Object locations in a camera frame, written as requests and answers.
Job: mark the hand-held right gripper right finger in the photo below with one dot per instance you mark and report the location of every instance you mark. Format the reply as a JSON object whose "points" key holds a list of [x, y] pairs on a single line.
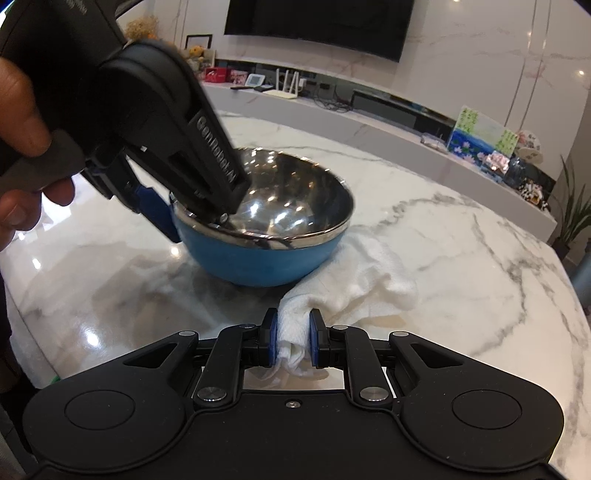
{"points": [[315, 344]]}

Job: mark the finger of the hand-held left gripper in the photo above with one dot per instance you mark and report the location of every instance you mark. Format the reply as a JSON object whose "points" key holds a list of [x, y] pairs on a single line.
{"points": [[154, 205], [184, 175]]}

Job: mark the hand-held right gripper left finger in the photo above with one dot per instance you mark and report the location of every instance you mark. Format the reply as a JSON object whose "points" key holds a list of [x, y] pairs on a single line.
{"points": [[273, 344]]}

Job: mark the blue steel-lined bowl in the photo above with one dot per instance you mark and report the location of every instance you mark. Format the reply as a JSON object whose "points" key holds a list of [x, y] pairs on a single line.
{"points": [[258, 265]]}

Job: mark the white cloth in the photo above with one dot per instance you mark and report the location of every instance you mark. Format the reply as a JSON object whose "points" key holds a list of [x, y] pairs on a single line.
{"points": [[360, 277]]}

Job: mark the person's left hand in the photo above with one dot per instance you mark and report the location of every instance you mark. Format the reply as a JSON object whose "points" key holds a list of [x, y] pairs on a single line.
{"points": [[21, 110]]}

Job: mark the dried flower bouquet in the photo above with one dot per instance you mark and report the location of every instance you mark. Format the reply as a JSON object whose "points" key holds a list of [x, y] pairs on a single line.
{"points": [[143, 28]]}

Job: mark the teddy bear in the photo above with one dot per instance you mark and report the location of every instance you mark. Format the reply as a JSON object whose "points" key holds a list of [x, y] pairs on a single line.
{"points": [[196, 57]]}

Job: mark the red box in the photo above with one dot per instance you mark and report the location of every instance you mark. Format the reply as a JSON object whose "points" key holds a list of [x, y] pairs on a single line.
{"points": [[217, 75]]}

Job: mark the pink card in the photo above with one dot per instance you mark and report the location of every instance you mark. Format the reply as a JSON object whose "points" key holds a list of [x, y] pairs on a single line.
{"points": [[238, 76]]}

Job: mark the white desk display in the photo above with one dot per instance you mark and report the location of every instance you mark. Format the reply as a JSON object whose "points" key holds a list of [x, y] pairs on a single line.
{"points": [[255, 80]]}

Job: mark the white router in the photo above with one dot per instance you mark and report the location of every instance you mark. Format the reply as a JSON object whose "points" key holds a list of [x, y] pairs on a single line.
{"points": [[284, 92]]}

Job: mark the black media box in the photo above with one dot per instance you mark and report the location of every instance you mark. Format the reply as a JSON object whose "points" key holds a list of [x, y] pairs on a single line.
{"points": [[385, 108]]}

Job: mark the pink glittery ornament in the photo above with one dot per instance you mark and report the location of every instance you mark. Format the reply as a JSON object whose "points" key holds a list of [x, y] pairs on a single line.
{"points": [[495, 161]]}

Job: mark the glass jar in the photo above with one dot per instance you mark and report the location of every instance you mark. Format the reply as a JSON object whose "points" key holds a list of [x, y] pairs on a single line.
{"points": [[518, 173]]}

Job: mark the lotus pond painting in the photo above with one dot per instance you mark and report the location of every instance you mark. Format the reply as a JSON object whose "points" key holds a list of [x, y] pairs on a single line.
{"points": [[480, 136]]}

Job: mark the black and white figurine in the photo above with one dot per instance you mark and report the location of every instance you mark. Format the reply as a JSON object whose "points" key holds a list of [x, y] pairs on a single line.
{"points": [[534, 194]]}

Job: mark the potted long-leaf plant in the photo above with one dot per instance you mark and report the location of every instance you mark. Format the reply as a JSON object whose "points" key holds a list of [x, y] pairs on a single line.
{"points": [[577, 217]]}

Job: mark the round paper fan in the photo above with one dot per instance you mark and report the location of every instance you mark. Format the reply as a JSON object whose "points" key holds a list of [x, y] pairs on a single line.
{"points": [[531, 145]]}

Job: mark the black wall television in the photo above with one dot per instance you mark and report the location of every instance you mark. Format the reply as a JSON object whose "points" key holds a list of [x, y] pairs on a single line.
{"points": [[318, 25]]}

